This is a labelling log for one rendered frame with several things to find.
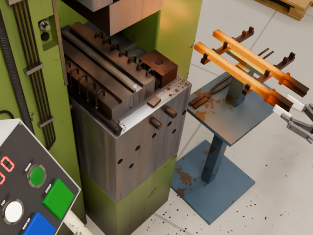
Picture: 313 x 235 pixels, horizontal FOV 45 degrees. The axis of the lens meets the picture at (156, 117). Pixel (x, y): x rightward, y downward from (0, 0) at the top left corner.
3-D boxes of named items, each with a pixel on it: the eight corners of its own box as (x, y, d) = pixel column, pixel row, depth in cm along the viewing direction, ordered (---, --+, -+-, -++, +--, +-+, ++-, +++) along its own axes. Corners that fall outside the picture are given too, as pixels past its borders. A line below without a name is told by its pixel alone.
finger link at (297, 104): (303, 106, 132) (305, 105, 132) (287, 94, 135) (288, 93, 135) (300, 111, 134) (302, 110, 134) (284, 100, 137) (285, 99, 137)
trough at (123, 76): (145, 86, 129) (145, 83, 127) (133, 93, 126) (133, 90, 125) (69, 27, 146) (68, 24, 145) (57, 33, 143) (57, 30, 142)
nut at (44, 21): (54, 42, 105) (51, 21, 100) (46, 46, 104) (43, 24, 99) (47, 36, 107) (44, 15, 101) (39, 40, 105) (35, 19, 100)
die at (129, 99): (153, 93, 136) (155, 76, 130) (112, 122, 126) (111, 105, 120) (80, 37, 154) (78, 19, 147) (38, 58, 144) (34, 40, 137)
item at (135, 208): (168, 200, 211) (178, 152, 175) (117, 247, 192) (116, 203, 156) (102, 140, 234) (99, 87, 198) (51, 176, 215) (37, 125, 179)
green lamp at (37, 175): (50, 179, 94) (47, 169, 90) (34, 190, 91) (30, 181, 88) (42, 171, 95) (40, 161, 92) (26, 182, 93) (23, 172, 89)
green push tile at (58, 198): (75, 195, 101) (59, 178, 97) (61, 220, 97) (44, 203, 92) (70, 195, 102) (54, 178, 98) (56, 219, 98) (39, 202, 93)
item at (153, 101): (153, 108, 132) (153, 106, 131) (146, 104, 133) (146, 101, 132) (160, 100, 134) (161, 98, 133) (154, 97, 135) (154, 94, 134)
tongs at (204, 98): (267, 48, 195) (268, 46, 194) (274, 52, 193) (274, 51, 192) (188, 104, 166) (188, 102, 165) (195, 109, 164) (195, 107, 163)
